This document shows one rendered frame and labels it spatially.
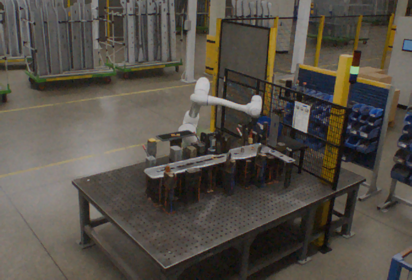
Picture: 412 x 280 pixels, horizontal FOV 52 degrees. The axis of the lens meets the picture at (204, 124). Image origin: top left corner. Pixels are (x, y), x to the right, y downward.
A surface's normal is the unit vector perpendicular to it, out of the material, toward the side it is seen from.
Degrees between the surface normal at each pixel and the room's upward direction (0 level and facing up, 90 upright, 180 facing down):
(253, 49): 90
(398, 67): 90
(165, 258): 0
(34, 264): 0
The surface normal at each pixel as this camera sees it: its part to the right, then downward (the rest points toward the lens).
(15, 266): 0.05, -0.94
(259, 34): -0.79, 0.15
